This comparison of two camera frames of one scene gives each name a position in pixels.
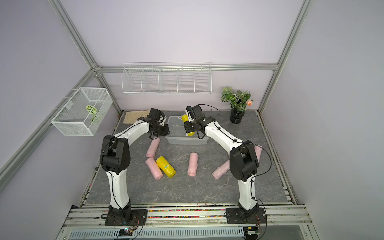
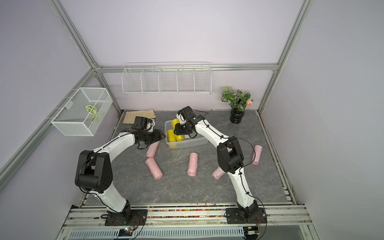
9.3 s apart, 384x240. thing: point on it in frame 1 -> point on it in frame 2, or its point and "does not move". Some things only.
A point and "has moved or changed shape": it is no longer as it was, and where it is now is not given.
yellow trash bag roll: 165,166 -> 172,137
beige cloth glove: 131,117 does not move
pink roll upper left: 153,147 does not move
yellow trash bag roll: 185,118 has moved or changed shape
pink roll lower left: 154,168 does not move
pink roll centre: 193,164 does not move
